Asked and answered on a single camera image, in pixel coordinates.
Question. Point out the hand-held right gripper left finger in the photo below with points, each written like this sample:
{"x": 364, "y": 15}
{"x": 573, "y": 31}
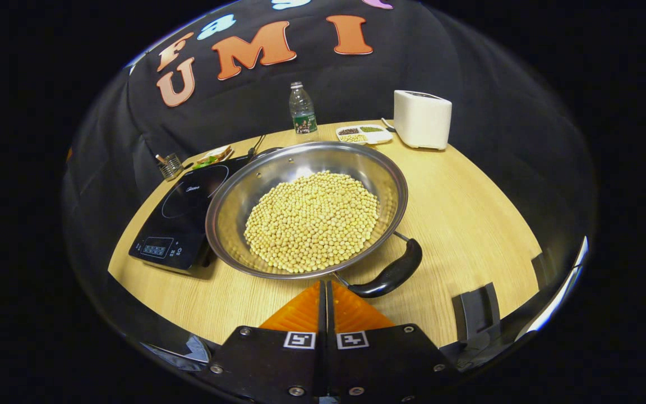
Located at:
{"x": 278, "y": 359}

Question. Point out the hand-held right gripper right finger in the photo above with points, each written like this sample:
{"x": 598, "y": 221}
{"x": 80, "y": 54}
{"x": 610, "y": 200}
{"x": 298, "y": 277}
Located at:
{"x": 379, "y": 359}

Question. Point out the black induction cooktop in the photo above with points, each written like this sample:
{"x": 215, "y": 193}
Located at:
{"x": 183, "y": 213}

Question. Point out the pile of yellow soybeans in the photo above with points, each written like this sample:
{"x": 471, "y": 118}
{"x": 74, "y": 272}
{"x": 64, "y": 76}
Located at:
{"x": 312, "y": 221}

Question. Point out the small white plate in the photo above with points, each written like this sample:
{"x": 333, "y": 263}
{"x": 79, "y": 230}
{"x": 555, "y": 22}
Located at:
{"x": 226, "y": 151}

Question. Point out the white divided bean dish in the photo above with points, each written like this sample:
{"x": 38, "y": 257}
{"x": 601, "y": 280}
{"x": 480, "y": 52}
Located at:
{"x": 365, "y": 134}

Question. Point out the clear plastic water bottle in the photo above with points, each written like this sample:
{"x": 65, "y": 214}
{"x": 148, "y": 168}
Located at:
{"x": 303, "y": 112}

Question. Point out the white toaster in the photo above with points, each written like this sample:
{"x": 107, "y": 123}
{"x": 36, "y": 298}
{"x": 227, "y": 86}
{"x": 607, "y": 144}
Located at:
{"x": 421, "y": 120}

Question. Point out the black backdrop cloth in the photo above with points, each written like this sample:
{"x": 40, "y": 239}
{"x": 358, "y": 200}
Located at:
{"x": 469, "y": 67}

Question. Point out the black plastic bracket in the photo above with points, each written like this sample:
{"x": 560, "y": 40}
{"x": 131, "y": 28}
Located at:
{"x": 477, "y": 314}

